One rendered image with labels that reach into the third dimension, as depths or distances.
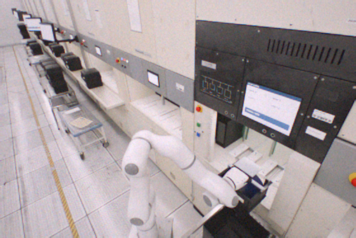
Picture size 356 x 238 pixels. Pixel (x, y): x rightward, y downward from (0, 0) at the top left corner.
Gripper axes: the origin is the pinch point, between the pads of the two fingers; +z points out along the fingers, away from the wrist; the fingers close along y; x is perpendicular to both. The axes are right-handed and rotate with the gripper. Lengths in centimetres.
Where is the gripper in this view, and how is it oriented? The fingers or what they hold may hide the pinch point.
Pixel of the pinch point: (246, 168)
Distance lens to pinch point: 120.1
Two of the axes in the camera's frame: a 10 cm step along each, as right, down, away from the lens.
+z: 7.8, -3.6, 5.1
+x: -0.3, -8.3, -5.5
